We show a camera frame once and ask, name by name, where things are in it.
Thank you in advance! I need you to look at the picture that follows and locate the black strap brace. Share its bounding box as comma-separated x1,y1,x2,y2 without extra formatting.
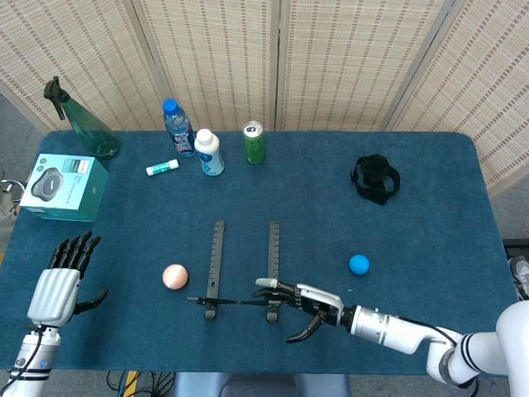
350,153,402,207

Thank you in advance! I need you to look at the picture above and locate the white green glue stick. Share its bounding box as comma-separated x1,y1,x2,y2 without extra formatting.
145,159,180,177

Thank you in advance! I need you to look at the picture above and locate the blue-capped drink bottle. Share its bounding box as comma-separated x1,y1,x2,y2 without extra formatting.
162,98,198,159

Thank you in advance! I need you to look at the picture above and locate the floor cables bundle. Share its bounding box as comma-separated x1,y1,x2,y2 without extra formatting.
106,369,177,397

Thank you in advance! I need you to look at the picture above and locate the teal cardboard product box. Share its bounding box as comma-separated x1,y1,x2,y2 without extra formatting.
18,153,109,223

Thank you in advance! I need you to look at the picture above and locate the blue ball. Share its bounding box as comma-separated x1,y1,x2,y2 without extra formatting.
348,254,371,276

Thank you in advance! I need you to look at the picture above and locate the green glass spray bottle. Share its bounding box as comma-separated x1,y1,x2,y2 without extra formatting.
43,76,121,161

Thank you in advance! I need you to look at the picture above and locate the green drink can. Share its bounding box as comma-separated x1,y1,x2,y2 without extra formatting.
242,120,266,165

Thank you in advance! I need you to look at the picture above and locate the grey sneaker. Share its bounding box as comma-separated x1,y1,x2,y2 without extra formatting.
507,255,529,302

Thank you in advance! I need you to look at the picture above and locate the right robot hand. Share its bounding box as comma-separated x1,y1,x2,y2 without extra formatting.
252,277,346,345

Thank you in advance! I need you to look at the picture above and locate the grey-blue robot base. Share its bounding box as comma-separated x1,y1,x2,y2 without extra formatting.
172,371,352,397

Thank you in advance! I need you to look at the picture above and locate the blue table cloth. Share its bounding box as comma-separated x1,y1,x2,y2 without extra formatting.
0,130,528,375

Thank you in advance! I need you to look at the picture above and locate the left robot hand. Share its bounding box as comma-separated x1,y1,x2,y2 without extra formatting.
26,230,109,326

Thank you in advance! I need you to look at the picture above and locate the pink ball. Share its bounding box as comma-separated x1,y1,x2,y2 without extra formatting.
162,263,189,290

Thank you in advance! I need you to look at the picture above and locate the white plastic bottle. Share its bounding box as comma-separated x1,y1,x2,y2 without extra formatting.
193,128,226,177

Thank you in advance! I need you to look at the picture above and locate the bamboo folding screen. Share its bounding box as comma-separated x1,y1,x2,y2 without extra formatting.
0,0,529,195

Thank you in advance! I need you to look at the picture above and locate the black folding laptop stand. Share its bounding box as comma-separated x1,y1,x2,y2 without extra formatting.
185,220,282,323

